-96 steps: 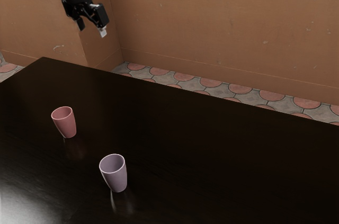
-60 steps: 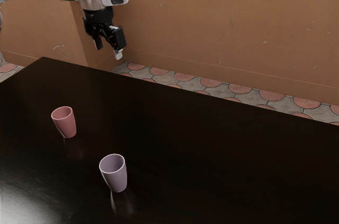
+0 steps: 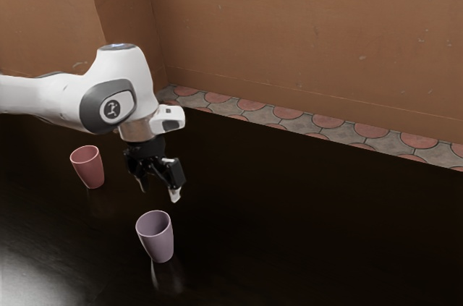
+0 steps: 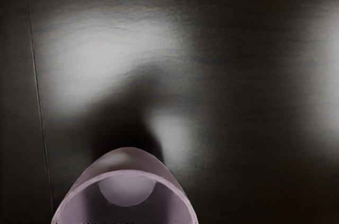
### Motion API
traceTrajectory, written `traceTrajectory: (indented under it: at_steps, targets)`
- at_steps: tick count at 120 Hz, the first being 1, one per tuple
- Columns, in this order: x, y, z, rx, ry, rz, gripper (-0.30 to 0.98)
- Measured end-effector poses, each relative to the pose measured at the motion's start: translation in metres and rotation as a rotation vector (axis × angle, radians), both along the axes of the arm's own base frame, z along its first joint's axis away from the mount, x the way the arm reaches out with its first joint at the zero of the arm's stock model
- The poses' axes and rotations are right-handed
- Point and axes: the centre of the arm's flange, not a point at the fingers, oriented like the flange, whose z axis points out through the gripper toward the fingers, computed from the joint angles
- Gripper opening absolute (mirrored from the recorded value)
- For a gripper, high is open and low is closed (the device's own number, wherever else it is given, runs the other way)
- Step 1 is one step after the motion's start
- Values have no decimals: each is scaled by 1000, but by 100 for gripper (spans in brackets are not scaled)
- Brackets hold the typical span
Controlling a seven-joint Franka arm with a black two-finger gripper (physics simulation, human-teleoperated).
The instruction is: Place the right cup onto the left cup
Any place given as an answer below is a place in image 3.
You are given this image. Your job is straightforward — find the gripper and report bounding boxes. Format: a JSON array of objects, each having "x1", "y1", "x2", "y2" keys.
[{"x1": 122, "y1": 135, "x2": 187, "y2": 205}]

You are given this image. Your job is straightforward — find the pink cup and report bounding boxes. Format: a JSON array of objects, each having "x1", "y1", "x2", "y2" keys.
[{"x1": 69, "y1": 145, "x2": 106, "y2": 190}]

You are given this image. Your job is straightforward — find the purple cup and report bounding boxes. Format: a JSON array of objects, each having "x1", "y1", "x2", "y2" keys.
[{"x1": 135, "y1": 210, "x2": 175, "y2": 264}]

